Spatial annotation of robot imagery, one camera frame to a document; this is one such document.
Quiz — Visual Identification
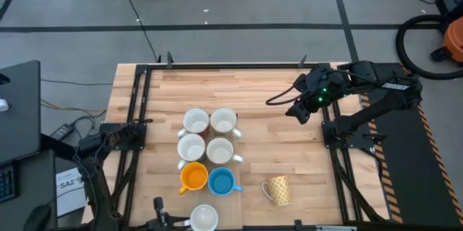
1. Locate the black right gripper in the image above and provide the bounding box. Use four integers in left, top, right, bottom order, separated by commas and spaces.
285, 66, 349, 125

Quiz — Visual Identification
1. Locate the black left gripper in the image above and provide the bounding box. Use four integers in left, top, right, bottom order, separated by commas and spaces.
144, 196, 190, 231

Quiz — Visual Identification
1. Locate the blue white patterned mug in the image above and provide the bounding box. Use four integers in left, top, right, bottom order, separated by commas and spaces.
182, 203, 220, 231

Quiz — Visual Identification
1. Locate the orange-yellow faceted mug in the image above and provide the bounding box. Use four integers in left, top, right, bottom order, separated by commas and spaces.
178, 161, 210, 195

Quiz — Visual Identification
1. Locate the blue faceted mug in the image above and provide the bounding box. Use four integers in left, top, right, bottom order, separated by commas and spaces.
207, 167, 244, 197

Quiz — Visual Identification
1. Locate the olive green mug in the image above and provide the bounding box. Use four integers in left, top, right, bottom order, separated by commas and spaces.
209, 106, 243, 140

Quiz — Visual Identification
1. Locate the white mug with gold rim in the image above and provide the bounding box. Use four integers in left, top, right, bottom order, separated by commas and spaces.
205, 135, 245, 165

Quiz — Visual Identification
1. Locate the yellow dotted mug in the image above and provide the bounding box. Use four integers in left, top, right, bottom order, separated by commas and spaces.
260, 175, 292, 207

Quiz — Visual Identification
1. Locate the printed white paper sheet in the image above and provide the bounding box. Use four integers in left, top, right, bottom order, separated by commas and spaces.
55, 165, 88, 218

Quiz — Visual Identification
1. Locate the black desk leg beam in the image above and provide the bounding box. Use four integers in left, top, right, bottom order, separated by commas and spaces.
40, 133, 91, 169

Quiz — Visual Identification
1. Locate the black computer mouse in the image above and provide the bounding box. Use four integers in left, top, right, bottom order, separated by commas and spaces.
22, 204, 52, 231

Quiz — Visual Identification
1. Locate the grey desk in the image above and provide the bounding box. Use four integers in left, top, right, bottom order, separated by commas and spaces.
0, 149, 58, 231

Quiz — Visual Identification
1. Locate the black power adapter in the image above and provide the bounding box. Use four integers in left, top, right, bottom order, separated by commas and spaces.
49, 122, 76, 141

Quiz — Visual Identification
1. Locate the black hazard-striped floor mat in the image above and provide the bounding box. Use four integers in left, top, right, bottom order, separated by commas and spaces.
352, 62, 463, 227

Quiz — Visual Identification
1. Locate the black keyboard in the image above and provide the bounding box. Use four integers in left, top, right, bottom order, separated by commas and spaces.
0, 164, 18, 203

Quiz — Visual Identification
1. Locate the black desk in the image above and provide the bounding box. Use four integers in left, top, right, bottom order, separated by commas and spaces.
0, 59, 41, 165

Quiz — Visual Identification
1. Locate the orange shop vacuum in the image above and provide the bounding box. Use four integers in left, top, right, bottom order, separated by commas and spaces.
430, 16, 463, 64

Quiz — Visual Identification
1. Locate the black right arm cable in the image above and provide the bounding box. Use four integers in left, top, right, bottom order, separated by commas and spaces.
266, 84, 305, 107

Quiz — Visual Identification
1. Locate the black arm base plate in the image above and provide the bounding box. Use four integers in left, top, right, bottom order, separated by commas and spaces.
98, 121, 148, 151
321, 120, 375, 149

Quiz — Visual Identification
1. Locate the black aluminium table frame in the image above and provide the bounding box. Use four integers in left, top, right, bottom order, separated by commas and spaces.
85, 51, 390, 231

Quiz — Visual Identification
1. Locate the orange vacuum with hose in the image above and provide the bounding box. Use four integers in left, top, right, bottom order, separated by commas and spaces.
395, 14, 463, 80

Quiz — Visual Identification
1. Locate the yellow cable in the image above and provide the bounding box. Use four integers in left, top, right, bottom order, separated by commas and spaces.
40, 98, 108, 113

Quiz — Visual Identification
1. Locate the thin black cable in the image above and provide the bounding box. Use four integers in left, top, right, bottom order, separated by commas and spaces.
40, 78, 114, 87

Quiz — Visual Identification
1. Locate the long black floor cable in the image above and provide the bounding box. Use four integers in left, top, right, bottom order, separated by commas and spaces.
116, 0, 162, 62

